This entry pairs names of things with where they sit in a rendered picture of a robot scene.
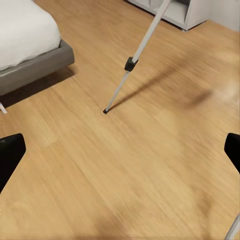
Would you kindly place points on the bed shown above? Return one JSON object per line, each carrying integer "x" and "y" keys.
{"x": 30, "y": 45}

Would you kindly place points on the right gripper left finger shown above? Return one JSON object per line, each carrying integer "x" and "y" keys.
{"x": 12, "y": 149}

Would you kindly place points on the bookcase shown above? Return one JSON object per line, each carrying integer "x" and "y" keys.
{"x": 180, "y": 14}

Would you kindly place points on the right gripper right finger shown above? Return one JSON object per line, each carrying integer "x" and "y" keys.
{"x": 232, "y": 149}

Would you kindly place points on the camera tripod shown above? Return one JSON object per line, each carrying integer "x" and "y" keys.
{"x": 130, "y": 65}

